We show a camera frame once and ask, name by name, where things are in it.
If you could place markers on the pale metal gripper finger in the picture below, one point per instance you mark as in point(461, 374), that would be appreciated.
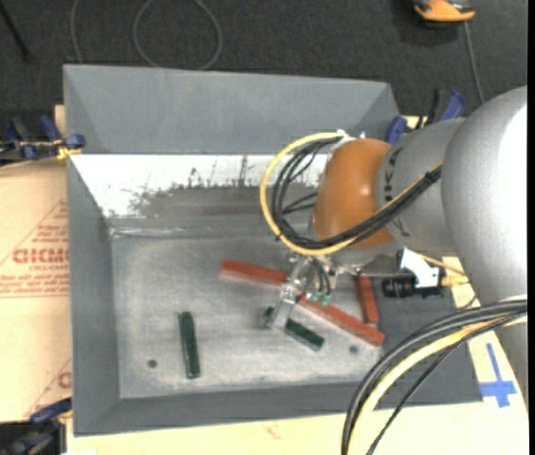
point(284, 312)
point(269, 316)

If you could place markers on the dark green flat block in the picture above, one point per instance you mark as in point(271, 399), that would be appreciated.
point(306, 333)
point(189, 344)

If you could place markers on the red-brown flat block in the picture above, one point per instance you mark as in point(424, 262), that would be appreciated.
point(348, 322)
point(367, 301)
point(253, 272)

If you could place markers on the grey metal bin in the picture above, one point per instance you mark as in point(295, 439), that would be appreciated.
point(229, 273)

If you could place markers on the brown cardboard board, red print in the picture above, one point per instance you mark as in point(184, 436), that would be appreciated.
point(21, 301)

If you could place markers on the black cylinder on white bracket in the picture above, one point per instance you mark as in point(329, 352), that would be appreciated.
point(414, 278)

